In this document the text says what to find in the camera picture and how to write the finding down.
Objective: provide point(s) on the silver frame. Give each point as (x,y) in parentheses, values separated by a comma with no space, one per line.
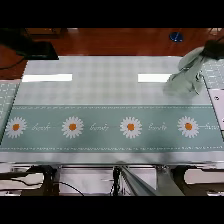
(140,186)

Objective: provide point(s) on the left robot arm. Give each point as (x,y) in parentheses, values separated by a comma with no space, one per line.
(36,50)

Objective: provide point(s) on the pale green T-shirt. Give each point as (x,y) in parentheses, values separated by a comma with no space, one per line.
(186,80)

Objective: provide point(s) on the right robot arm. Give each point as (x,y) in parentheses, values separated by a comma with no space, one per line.
(215,50)

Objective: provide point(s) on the blue round disc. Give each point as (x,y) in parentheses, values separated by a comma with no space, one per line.
(176,36)

